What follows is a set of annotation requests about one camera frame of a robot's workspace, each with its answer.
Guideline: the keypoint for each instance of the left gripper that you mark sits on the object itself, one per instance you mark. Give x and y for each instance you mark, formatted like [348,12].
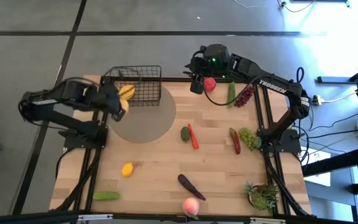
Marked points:
[109,98]

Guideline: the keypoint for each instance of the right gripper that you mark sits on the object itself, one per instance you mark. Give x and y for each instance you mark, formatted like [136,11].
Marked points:
[197,67]

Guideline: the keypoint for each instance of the yellow-orange star fruit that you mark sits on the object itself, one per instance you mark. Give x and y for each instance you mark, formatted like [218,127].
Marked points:
[126,92]

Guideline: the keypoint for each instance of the red apple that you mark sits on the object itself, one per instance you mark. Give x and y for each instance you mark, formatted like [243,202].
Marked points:
[210,84]

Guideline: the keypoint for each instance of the green cucumber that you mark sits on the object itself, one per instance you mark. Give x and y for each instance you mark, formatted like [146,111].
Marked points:
[231,91]

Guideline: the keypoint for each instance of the purple grape bunch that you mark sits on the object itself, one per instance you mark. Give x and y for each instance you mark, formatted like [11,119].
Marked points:
[245,97]

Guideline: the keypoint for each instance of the green avocado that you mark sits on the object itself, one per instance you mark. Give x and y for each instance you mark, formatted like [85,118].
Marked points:
[185,134]

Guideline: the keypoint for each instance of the bright red chili pepper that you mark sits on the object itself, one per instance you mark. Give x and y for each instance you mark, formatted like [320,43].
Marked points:
[193,138]

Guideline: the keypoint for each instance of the yellow lemon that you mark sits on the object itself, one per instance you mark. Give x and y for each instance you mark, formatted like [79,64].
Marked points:
[127,170]

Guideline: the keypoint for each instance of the dark red green-tipped chili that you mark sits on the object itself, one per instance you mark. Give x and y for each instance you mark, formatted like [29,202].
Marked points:
[235,141]

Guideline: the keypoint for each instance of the green grape bunch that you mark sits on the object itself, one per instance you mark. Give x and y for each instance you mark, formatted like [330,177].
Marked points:
[249,138]

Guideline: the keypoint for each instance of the green pea pod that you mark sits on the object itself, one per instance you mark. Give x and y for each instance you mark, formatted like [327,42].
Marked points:
[106,196]

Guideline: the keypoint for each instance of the purple eggplant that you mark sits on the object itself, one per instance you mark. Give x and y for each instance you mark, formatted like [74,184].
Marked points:
[190,186]

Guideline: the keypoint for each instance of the pink peach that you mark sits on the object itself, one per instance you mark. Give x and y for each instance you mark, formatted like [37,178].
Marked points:
[190,206]

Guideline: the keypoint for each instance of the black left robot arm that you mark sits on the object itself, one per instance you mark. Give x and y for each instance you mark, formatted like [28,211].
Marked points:
[42,112]

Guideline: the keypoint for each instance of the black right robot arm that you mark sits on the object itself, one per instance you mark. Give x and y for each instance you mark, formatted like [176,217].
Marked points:
[272,85]

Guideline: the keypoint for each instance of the round grey mat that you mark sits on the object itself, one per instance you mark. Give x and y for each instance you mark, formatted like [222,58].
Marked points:
[148,124]

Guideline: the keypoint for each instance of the white power strip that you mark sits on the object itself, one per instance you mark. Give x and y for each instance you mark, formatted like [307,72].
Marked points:
[317,100]

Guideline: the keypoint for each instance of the black T-shaped floor stand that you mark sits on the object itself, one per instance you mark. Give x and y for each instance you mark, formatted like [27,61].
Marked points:
[337,79]

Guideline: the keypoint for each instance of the potted succulent plant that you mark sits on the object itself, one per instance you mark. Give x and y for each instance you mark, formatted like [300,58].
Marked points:
[261,197]

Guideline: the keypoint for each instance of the black diagonal beam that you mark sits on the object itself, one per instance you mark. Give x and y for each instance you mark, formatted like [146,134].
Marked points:
[337,161]

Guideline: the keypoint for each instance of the black aluminium table frame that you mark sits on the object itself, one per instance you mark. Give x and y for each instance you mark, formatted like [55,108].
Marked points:
[172,80]

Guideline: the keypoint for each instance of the silver aluminium bracket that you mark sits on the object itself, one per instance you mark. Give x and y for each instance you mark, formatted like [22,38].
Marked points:
[95,217]
[267,221]

